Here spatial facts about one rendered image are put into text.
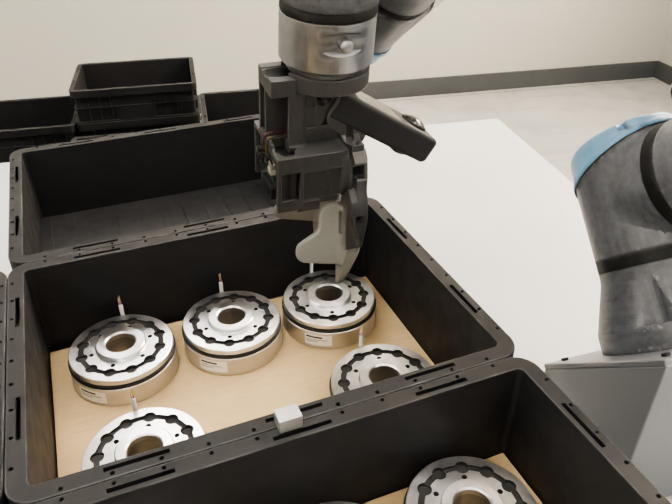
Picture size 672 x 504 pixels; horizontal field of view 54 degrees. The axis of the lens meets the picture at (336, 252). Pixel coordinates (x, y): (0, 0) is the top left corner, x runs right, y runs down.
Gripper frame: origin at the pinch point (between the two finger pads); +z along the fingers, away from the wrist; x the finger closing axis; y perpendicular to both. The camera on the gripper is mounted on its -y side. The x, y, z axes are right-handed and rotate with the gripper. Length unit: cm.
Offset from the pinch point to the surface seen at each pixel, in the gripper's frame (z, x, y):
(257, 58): 99, -274, -67
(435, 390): -1.4, 19.7, -0.6
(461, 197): 28, -40, -43
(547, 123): 115, -196, -200
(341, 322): 7.5, 2.6, -0.1
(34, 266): 2.5, -9.5, 28.3
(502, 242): 26, -24, -41
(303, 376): 10.4, 5.9, 5.2
